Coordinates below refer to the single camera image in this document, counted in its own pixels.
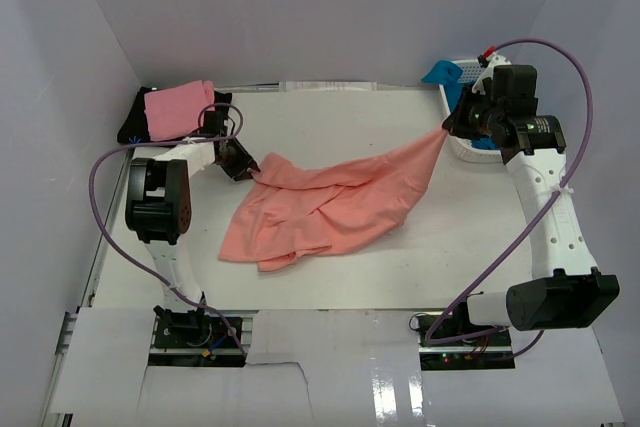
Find salmon pink t-shirt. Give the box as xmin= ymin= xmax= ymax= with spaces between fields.
xmin=218 ymin=128 xmax=447 ymax=272

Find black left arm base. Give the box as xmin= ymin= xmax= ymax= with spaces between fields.
xmin=148 ymin=306 xmax=249 ymax=368

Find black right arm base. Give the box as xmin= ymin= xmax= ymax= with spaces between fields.
xmin=408 ymin=312 xmax=515 ymax=372

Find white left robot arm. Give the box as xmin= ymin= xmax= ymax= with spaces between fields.
xmin=125 ymin=103 xmax=260 ymax=312

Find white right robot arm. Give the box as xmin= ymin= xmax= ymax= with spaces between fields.
xmin=444 ymin=61 xmax=620 ymax=346

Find white perforated plastic basket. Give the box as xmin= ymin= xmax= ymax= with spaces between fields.
xmin=439 ymin=59 xmax=502 ymax=164

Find blue t-shirt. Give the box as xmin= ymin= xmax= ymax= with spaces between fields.
xmin=421 ymin=60 xmax=484 ymax=118

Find folded pink t-shirt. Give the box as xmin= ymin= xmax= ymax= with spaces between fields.
xmin=144 ymin=80 xmax=214 ymax=142

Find white paper label sheet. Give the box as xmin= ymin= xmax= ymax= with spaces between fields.
xmin=279 ymin=81 xmax=377 ymax=92

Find folded black t-shirt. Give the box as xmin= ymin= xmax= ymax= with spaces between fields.
xmin=116 ymin=87 xmax=234 ymax=148

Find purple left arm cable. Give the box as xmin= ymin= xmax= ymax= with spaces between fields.
xmin=87 ymin=103 xmax=248 ymax=356

